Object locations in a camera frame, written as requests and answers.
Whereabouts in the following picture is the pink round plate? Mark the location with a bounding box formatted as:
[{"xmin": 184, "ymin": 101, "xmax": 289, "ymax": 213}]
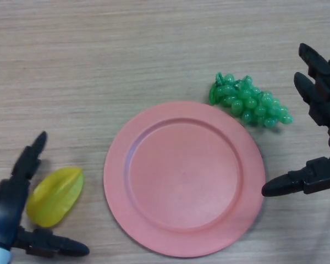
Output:
[{"xmin": 103, "ymin": 101, "xmax": 266, "ymax": 259}]

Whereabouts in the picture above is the yellow starfruit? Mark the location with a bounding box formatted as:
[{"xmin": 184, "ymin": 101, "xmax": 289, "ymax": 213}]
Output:
[{"xmin": 26, "ymin": 166, "xmax": 85, "ymax": 228}]

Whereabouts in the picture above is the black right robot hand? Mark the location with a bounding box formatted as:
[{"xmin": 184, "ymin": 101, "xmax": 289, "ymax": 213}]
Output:
[{"xmin": 261, "ymin": 42, "xmax": 330, "ymax": 197}]

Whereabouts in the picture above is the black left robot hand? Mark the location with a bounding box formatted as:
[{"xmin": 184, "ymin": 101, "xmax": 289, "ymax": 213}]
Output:
[{"xmin": 0, "ymin": 130, "xmax": 90, "ymax": 259}]

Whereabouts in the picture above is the green grape bunch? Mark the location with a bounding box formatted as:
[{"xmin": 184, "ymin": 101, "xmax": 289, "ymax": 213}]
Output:
[{"xmin": 208, "ymin": 71, "xmax": 294, "ymax": 129}]

